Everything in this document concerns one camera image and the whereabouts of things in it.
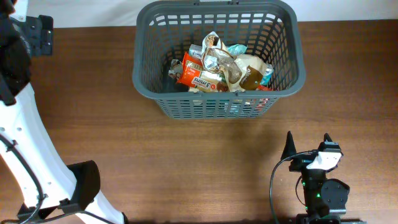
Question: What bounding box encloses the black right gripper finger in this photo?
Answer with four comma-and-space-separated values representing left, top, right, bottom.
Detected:
318, 133, 341, 152
280, 131, 297, 161

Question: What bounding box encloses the white tissue multipack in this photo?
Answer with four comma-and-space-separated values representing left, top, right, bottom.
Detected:
188, 43, 275, 86

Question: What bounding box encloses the light teal wipes packet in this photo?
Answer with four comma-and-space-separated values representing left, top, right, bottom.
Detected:
227, 44, 247, 57

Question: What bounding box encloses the brown white snack bag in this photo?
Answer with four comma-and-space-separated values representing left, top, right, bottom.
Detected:
199, 30, 268, 93

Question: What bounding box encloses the orange spaghetti packet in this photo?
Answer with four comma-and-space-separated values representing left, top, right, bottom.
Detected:
175, 51, 273, 110

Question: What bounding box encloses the beige brown snack bag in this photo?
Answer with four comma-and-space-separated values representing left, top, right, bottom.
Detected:
168, 59, 184, 83

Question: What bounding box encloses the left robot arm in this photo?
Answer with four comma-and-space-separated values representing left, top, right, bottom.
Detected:
1, 0, 128, 223

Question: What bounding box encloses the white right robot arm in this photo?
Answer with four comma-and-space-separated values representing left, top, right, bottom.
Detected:
281, 132, 364, 224

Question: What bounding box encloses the grey plastic shopping basket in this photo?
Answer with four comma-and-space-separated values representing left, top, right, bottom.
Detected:
132, 0, 306, 119

